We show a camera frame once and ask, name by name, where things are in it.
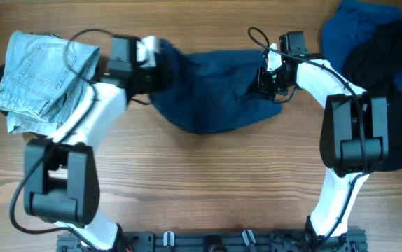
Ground dark blue shorts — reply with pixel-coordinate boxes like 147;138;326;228
149;40;282;134

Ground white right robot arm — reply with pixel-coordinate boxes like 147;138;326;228
256;31;389;249

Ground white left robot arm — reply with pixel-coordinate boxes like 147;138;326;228
12;35;167;251

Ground blue garment in pile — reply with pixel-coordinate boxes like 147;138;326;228
321;0;402;93

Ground light blue denim jeans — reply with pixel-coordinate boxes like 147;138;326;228
0;31;100;135

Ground black garment in pile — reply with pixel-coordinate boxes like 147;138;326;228
342;20;402;172

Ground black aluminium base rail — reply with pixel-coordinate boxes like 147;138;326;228
56;230;368;252

